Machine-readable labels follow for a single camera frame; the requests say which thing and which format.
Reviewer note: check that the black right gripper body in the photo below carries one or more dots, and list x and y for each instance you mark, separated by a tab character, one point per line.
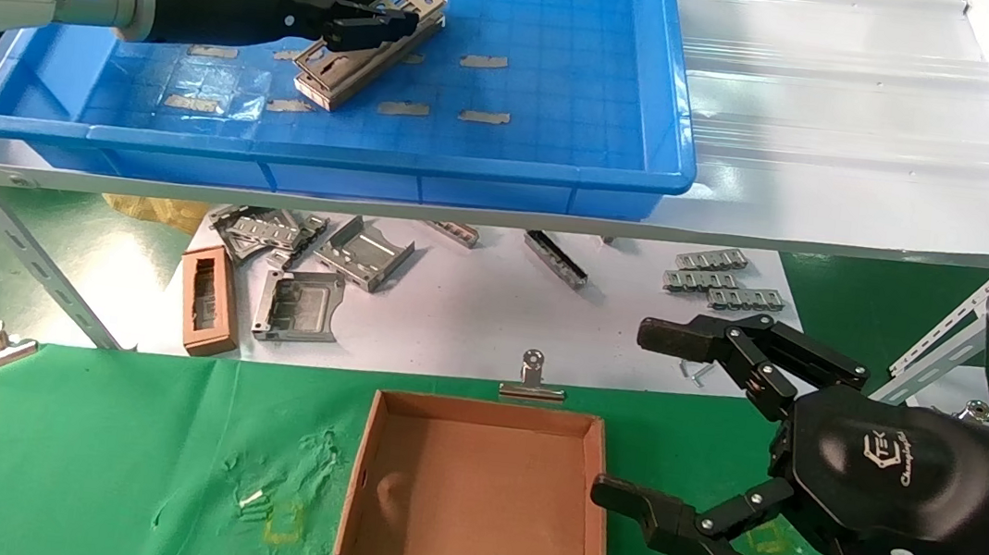
890	481

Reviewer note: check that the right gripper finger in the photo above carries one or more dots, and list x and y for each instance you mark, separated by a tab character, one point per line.
674	337
662	520

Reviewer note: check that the shallow brown cardboard box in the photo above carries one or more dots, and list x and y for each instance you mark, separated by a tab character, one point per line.
478	499

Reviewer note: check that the large blue plastic tray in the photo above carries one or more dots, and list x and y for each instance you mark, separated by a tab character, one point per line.
572	91

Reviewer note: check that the small brown rectangular box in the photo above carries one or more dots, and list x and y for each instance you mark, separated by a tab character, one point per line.
209	306

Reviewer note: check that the grey tape strip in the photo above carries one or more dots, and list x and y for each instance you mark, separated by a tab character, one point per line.
404	109
290	106
287	56
484	62
413	58
191	103
484	116
213	52

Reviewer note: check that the silver slotted metal strip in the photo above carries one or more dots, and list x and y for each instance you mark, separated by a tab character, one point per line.
711	260
745	300
699	281

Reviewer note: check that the clear plastic film patch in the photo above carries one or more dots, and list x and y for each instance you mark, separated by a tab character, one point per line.
219	83

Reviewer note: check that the dark long metal bar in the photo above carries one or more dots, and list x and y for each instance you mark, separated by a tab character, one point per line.
555	258

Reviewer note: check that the white flat board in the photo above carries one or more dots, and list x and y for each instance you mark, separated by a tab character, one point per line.
471	321

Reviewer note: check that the slotted metal strip part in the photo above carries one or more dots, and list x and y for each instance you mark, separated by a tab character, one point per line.
314	229

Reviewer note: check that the small slotted metal strip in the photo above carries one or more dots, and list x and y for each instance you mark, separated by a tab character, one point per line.
455	234

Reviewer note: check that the white metal shelf board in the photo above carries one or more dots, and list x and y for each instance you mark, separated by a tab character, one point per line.
847	122

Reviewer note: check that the grey metal plate part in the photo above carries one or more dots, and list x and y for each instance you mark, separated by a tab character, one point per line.
300	307

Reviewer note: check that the small white scrap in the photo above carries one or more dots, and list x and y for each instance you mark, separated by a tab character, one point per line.
250	499

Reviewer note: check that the green table cloth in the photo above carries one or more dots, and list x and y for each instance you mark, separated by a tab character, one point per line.
111	457

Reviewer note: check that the bent silver metal bracket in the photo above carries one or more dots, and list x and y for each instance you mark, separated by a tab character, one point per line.
364	253

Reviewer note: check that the slotted metal frame part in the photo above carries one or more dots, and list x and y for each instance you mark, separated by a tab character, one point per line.
262	231

